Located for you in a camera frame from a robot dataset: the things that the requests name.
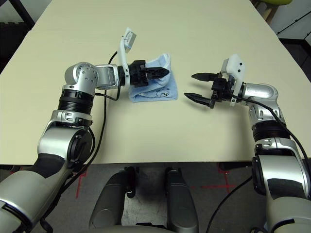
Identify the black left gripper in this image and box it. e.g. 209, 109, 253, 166
128, 60, 170, 88

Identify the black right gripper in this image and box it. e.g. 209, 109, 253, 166
184, 72, 234, 110

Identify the light blue towel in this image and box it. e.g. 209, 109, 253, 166
128, 51, 179, 104

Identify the black low cabinet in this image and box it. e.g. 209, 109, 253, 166
278, 36, 311, 81

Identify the grey robot right leg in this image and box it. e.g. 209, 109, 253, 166
166, 167, 196, 233

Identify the grey robot leg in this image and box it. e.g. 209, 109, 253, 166
88, 171, 127, 229
166, 167, 196, 233

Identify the green stool with wooden legs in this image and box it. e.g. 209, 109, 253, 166
252, 0, 294, 22

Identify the grey robot left leg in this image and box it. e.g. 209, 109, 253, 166
88, 171, 127, 229

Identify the black framed side table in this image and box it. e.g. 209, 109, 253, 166
0, 0, 36, 25

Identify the black foam floor mat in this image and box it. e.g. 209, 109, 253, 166
0, 21, 32, 73

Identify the beige robot torso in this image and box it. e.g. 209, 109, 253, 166
82, 224, 175, 233

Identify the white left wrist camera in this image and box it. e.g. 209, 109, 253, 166
118, 28, 137, 84

